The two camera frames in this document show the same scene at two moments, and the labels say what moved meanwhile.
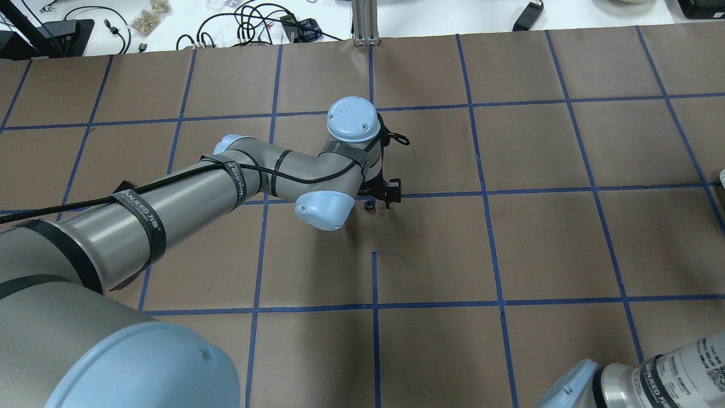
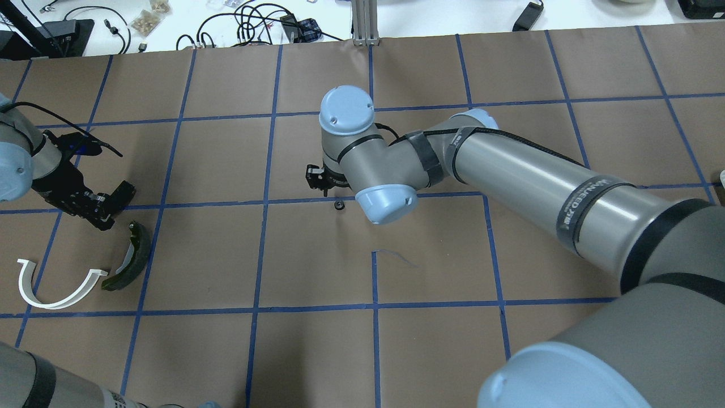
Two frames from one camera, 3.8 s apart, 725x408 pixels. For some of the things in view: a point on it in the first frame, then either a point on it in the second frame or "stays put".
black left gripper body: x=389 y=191 -> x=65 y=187
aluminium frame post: x=365 y=22 stays put
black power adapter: x=528 y=18 stays put
